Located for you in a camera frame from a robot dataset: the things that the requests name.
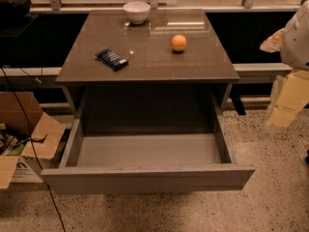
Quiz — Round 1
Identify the grey drawer cabinet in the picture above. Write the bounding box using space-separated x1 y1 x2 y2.
55 8 240 133

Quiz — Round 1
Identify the dark blue snack packet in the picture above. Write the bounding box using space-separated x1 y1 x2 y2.
96 48 128 71

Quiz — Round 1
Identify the open grey top drawer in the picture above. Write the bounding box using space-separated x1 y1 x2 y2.
41 90 256 196

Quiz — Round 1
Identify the black object on ledge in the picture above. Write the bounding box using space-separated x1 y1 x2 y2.
0 0 32 19

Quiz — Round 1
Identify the black cable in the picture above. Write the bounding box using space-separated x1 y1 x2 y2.
0 66 68 232

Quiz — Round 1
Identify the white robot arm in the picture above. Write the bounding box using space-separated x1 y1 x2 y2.
260 1 309 131

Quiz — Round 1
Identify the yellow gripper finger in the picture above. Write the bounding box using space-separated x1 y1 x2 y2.
260 28 285 53
265 71 309 132

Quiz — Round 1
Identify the white ceramic bowl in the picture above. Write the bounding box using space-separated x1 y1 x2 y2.
123 2 151 24

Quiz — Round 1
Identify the open cardboard box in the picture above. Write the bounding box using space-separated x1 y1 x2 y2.
0 92 66 189

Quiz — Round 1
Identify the orange fruit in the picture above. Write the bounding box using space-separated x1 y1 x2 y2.
171 35 186 52

